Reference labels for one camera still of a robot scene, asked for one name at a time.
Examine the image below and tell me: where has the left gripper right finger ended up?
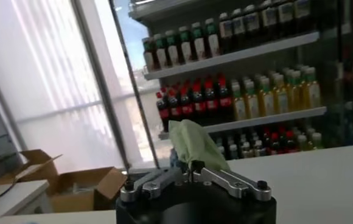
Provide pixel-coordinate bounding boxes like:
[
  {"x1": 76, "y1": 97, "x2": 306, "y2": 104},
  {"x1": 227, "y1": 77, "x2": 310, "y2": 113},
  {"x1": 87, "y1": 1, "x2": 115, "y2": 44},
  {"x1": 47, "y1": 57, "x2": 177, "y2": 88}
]
[{"x1": 191, "y1": 159, "x2": 273, "y2": 203}]

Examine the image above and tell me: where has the small yellow drink bottle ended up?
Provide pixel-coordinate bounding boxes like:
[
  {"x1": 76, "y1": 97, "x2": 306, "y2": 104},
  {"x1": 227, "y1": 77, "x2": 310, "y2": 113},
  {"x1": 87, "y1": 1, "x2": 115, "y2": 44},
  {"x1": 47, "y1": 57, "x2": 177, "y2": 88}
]
[
  {"x1": 310, "y1": 132, "x2": 323, "y2": 150},
  {"x1": 296, "y1": 133, "x2": 309, "y2": 152}
]

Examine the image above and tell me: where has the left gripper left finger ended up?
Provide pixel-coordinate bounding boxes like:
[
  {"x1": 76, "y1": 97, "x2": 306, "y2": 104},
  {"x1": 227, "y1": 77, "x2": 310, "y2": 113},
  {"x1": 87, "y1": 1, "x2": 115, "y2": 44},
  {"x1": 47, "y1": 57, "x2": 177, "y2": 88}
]
[{"x1": 120, "y1": 166, "x2": 192, "y2": 203}]

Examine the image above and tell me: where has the small cola bottle red cap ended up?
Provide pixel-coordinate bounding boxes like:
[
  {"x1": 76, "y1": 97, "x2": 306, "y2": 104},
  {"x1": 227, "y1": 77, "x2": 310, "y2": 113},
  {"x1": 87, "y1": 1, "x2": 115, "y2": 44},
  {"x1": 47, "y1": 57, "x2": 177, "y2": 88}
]
[
  {"x1": 269, "y1": 132, "x2": 283, "y2": 155},
  {"x1": 282, "y1": 130, "x2": 298, "y2": 153}
]

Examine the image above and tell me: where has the white side table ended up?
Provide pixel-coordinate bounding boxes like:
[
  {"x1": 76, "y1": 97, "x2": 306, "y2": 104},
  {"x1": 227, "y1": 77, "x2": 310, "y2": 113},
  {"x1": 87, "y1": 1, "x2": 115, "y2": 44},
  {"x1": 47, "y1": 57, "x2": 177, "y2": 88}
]
[{"x1": 0, "y1": 179, "x2": 51, "y2": 224}]

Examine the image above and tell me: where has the yellow drink bottle green label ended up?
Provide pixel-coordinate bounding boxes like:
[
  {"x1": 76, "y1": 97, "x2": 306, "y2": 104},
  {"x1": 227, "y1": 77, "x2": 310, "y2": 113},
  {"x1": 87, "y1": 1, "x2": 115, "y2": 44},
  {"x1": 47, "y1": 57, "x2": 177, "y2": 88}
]
[
  {"x1": 257, "y1": 75, "x2": 275, "y2": 118},
  {"x1": 302, "y1": 67, "x2": 322, "y2": 110},
  {"x1": 230, "y1": 80, "x2": 247, "y2": 122},
  {"x1": 287, "y1": 70, "x2": 304, "y2": 112},
  {"x1": 243, "y1": 79, "x2": 260, "y2": 119},
  {"x1": 272, "y1": 72, "x2": 289, "y2": 115}
]

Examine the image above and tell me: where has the brown cardboard box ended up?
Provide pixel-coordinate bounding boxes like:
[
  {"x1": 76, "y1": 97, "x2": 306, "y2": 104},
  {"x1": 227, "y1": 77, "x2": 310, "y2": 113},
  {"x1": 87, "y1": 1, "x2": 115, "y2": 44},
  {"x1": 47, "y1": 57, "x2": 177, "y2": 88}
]
[{"x1": 0, "y1": 149, "x2": 128, "y2": 214}]

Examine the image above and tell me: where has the green t-shirt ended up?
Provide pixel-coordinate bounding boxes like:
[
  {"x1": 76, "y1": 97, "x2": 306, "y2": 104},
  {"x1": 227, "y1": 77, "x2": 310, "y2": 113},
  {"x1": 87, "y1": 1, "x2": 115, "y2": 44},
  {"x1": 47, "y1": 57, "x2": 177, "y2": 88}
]
[{"x1": 167, "y1": 119, "x2": 231, "y2": 173}]

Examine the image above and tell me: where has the dark bottle green cap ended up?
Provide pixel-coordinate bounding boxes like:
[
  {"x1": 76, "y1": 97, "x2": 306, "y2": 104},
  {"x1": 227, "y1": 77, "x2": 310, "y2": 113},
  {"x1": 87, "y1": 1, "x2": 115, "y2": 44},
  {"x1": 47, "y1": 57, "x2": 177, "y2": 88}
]
[
  {"x1": 178, "y1": 26, "x2": 193, "y2": 64},
  {"x1": 204, "y1": 18, "x2": 222, "y2": 58},
  {"x1": 142, "y1": 37, "x2": 156, "y2": 72},
  {"x1": 165, "y1": 29, "x2": 180, "y2": 67},
  {"x1": 190, "y1": 21, "x2": 207, "y2": 61},
  {"x1": 153, "y1": 33, "x2": 169, "y2": 69}
]

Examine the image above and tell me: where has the dark bottle blue white label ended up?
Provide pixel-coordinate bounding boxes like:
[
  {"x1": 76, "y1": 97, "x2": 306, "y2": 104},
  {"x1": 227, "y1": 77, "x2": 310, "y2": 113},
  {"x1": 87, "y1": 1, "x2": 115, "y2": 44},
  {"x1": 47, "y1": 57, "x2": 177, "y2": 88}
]
[
  {"x1": 231, "y1": 8, "x2": 247, "y2": 52},
  {"x1": 218, "y1": 12, "x2": 234, "y2": 55},
  {"x1": 260, "y1": 0, "x2": 279, "y2": 45},
  {"x1": 243, "y1": 4, "x2": 262, "y2": 49},
  {"x1": 294, "y1": 0, "x2": 313, "y2": 37},
  {"x1": 277, "y1": 0, "x2": 296, "y2": 42}
]

